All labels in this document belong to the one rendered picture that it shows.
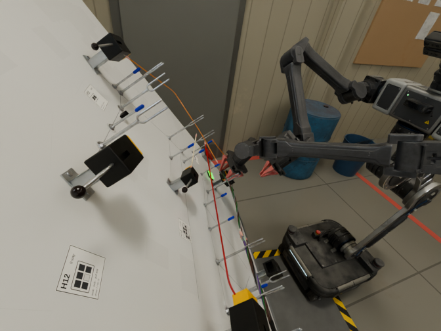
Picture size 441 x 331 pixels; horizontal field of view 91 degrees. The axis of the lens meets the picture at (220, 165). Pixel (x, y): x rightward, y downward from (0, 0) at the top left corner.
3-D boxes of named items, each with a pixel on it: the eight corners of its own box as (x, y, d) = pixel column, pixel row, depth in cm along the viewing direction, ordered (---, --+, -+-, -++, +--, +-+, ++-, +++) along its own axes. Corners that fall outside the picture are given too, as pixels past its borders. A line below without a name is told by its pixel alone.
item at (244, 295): (233, 307, 37) (249, 299, 37) (231, 294, 39) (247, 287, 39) (245, 317, 39) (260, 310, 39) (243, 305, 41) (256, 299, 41)
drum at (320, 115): (296, 153, 333) (319, 96, 279) (321, 176, 292) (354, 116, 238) (264, 157, 313) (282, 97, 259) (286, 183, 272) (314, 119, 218)
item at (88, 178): (12, 206, 21) (79, 161, 20) (77, 163, 32) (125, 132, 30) (48, 237, 23) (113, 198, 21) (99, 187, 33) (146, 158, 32)
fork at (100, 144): (106, 146, 40) (168, 105, 38) (104, 152, 39) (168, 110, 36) (97, 139, 39) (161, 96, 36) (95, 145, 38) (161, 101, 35)
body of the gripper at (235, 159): (233, 171, 81) (247, 159, 78) (224, 152, 87) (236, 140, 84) (245, 174, 85) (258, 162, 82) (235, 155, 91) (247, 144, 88)
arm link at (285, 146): (415, 174, 58) (422, 132, 55) (417, 180, 53) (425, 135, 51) (266, 159, 83) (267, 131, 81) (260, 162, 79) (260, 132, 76)
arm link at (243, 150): (276, 159, 80) (277, 135, 78) (268, 166, 70) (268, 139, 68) (246, 157, 85) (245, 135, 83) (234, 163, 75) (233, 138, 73)
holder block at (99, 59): (62, 52, 43) (96, 25, 41) (90, 56, 53) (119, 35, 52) (79, 73, 45) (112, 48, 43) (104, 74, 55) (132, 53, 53)
